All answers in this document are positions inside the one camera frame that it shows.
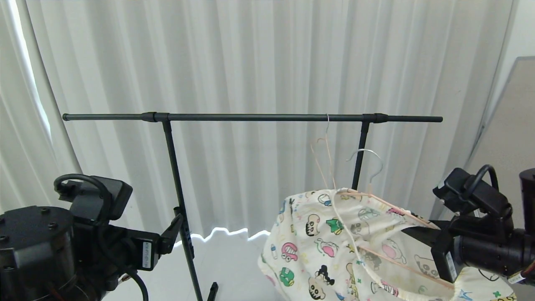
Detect black clothes rack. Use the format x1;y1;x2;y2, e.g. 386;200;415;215
63;112;443;301

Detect white curtain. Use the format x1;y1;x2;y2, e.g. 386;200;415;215
0;0;515;244

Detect pink clothes hanger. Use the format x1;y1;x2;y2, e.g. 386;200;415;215
334;148;456;290
310;114;337;191

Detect cream printed garment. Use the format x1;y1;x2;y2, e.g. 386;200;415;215
257;189;517;301

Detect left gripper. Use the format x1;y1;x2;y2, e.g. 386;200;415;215
76;213;185;290

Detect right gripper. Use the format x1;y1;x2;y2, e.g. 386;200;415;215
401;219;524;284

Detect black cable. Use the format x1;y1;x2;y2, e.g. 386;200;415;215
470;164;500;198
54;173;110;198

